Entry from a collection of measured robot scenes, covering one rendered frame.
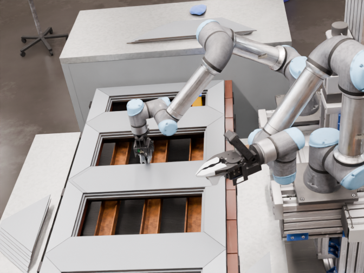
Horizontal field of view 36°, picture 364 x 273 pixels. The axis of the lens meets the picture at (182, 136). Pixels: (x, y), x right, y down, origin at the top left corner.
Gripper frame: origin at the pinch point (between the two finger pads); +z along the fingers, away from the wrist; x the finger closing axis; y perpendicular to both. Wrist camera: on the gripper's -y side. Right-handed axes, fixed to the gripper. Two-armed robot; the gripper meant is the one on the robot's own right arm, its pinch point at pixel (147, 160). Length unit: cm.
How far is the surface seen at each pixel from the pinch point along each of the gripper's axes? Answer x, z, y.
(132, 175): -6.2, 0.7, 8.9
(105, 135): -25.0, 2.3, -24.7
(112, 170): -16.1, 0.8, 4.8
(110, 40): -28, -19, -87
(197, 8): 23, -22, -114
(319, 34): 121, 87, -265
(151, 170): 2.8, 0.8, 6.2
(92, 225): -31.5, 30.9, 11.5
